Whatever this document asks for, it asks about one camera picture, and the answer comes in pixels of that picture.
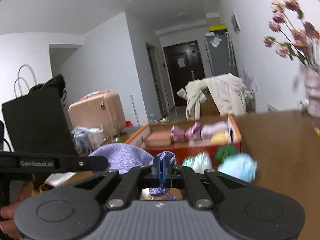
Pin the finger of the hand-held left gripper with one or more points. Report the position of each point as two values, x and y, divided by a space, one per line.
97 163

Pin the white wall panel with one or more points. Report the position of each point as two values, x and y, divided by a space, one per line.
235 22

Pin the purple towel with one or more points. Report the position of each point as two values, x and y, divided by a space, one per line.
212 130

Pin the white yellow plush toy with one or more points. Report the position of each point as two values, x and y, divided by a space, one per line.
220 137

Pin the blue green plush toy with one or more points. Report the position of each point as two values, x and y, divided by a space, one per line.
237 166

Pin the folded clear umbrella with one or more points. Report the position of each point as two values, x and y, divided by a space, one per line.
230 50

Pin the dark cloth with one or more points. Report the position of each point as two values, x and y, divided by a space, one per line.
53 82

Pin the black paper bag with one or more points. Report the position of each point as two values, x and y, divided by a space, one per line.
37 125

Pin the grey refrigerator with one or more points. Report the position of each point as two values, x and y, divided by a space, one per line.
222 60

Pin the iridescent clear plastic bag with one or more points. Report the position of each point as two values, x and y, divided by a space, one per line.
197 161

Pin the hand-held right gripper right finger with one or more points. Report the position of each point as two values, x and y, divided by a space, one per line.
165 177

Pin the brown chair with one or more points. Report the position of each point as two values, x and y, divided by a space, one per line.
210 105

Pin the clear bag with blue masks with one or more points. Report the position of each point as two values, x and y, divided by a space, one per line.
85 137

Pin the small yellow scrap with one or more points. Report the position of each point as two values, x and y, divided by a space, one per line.
317 131

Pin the pink textured vase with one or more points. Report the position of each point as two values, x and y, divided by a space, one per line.
313 92

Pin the plastic sleeve on refrigerator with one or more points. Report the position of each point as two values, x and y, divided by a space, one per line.
215 41

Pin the yellow box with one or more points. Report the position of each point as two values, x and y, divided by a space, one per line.
217 28

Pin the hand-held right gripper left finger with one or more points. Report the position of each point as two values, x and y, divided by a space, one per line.
158 175

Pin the pink ribbed suitcase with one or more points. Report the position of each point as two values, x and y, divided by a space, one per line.
100 115

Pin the orange cardboard box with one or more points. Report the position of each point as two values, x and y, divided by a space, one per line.
180 155

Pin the person's left hand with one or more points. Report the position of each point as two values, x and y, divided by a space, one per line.
7 215

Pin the beige coat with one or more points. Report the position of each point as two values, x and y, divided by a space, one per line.
225 92

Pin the grey side door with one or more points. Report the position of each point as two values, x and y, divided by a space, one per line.
155 80

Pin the dark entrance door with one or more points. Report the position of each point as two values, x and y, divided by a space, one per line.
185 85

